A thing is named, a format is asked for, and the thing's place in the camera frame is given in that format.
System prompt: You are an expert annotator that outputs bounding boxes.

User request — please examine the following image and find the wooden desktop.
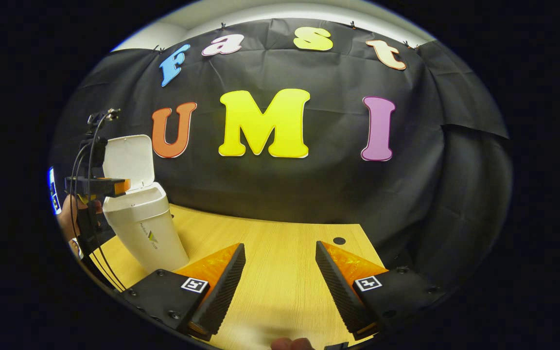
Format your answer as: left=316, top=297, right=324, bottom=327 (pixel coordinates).
left=88, top=204, right=390, bottom=350

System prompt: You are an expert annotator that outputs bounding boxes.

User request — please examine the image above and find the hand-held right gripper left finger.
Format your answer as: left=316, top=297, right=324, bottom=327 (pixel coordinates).
left=122, top=243, right=246, bottom=341

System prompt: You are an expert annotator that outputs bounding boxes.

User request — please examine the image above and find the black backdrop cloth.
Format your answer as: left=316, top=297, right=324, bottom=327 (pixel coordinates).
left=49, top=18, right=514, bottom=292

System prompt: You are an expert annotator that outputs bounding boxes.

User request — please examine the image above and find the blue lit screen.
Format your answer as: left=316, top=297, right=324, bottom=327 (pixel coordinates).
left=48, top=167, right=63, bottom=215

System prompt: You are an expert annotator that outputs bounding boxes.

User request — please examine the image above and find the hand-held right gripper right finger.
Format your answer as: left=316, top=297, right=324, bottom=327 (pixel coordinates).
left=315, top=240, right=448, bottom=341

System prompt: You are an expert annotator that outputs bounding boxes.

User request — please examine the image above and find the white desktop garbage bin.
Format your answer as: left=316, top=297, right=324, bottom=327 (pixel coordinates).
left=101, top=135, right=191, bottom=274

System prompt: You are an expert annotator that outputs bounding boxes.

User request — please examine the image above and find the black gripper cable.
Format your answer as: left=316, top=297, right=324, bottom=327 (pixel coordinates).
left=68, top=111, right=126, bottom=291

